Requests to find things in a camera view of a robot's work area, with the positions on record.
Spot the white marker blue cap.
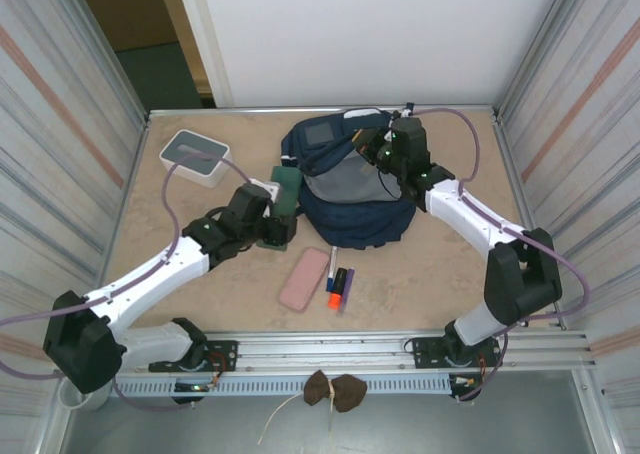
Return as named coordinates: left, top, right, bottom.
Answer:
left=325, top=246, right=341, bottom=293

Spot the green notebook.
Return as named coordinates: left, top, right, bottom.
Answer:
left=257, top=166, right=305, bottom=253

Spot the navy blue student backpack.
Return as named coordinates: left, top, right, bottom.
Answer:
left=279, top=106, right=417, bottom=250

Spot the aluminium mounting rail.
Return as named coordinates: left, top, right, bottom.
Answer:
left=53, top=329, right=601, bottom=378

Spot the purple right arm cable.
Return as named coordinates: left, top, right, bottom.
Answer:
left=407, top=104, right=591, bottom=403

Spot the aluminium table edge bar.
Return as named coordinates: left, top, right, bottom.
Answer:
left=147, top=104, right=501, bottom=125

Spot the white grey tissue box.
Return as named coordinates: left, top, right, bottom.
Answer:
left=158, top=128, right=232, bottom=189

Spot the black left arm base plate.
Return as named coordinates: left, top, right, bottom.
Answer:
left=148, top=339, right=239, bottom=374

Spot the corrugated plastic side panel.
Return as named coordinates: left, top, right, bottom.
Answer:
left=0, top=0, right=150, bottom=425
left=498, top=0, right=640, bottom=425

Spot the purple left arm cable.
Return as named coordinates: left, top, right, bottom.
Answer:
left=0, top=156, right=274, bottom=411

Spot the brown cloth bow with string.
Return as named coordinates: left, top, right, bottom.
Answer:
left=257, top=369, right=368, bottom=446

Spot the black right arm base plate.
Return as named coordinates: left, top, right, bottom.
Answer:
left=405, top=336, right=501, bottom=371

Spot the white slotted cable duct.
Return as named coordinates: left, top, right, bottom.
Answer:
left=108, top=373, right=454, bottom=399

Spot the brown wooden door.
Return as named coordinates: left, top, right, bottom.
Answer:
left=72, top=0, right=211, bottom=110

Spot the purple pen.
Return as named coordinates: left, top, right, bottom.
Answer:
left=339, top=266, right=358, bottom=316

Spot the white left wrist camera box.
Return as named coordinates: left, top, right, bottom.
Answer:
left=257, top=177, right=282, bottom=201

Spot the white door frame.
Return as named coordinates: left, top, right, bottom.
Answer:
left=172, top=0, right=235, bottom=109

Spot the small controller board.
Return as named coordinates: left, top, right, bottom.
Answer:
left=172, top=381, right=217, bottom=394
left=448, top=373, right=484, bottom=391

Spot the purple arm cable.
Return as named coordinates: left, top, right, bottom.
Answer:
left=0, top=156, right=274, bottom=411
left=407, top=104, right=591, bottom=403

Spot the pink pencil case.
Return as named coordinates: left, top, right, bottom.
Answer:
left=278, top=246, right=331, bottom=310

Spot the black orange highlighter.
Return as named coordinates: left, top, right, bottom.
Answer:
left=327, top=267, right=349, bottom=311

